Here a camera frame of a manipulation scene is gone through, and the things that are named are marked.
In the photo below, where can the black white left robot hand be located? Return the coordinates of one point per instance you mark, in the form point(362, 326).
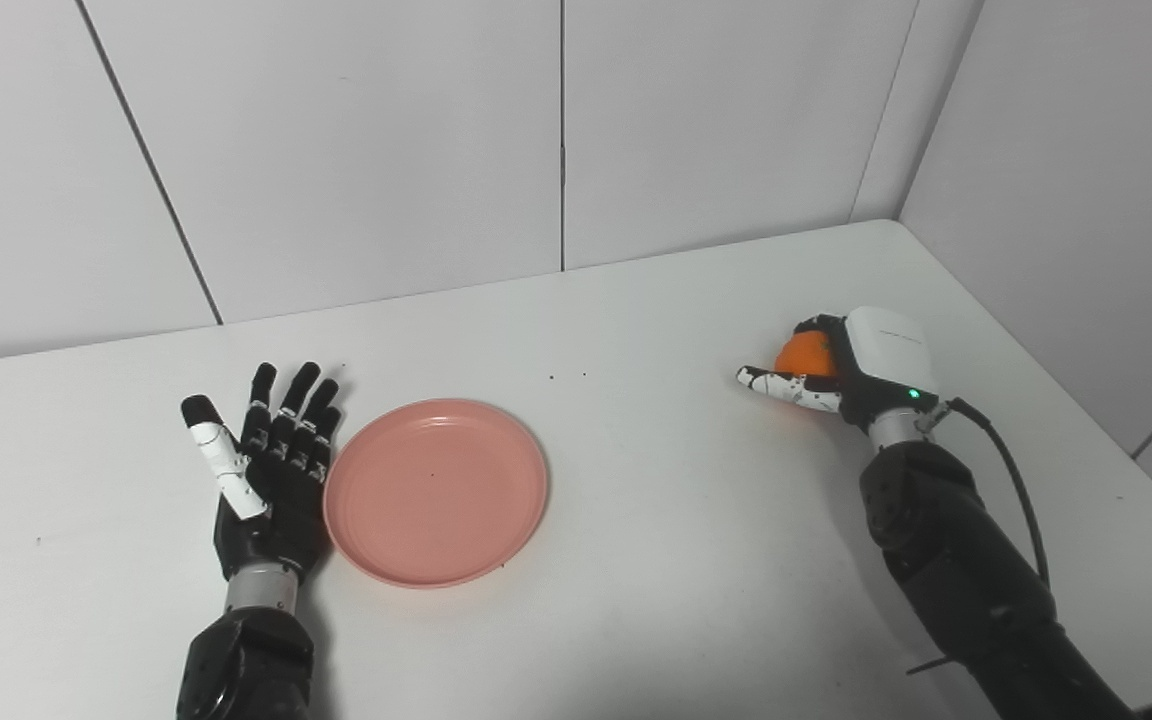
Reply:
point(281, 500)

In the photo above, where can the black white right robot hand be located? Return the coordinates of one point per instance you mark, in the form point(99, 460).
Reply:
point(886, 360)

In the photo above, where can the orange fruit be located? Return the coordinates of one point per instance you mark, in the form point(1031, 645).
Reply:
point(804, 355)

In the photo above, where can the pink round plate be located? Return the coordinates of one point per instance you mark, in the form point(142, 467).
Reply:
point(436, 492)

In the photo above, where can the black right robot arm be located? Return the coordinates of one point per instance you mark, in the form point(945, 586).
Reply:
point(966, 560)

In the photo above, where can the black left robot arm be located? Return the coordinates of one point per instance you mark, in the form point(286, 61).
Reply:
point(251, 660)

